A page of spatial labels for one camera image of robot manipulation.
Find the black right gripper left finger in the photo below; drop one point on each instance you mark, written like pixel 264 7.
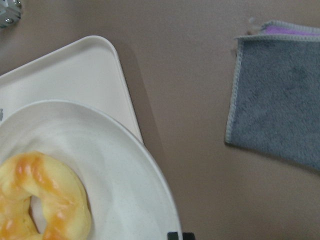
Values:
pixel 172 236

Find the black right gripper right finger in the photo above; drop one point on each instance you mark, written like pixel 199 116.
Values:
pixel 188 236

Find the white round plate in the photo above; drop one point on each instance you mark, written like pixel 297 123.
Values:
pixel 128 195

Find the glazed donut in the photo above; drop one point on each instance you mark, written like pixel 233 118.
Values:
pixel 61 193

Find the cream rabbit tray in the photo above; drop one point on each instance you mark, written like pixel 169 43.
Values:
pixel 87 71

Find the grey folded cloth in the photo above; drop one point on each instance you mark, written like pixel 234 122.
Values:
pixel 275 101

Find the aluminium frame post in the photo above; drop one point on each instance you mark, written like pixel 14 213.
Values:
pixel 10 12

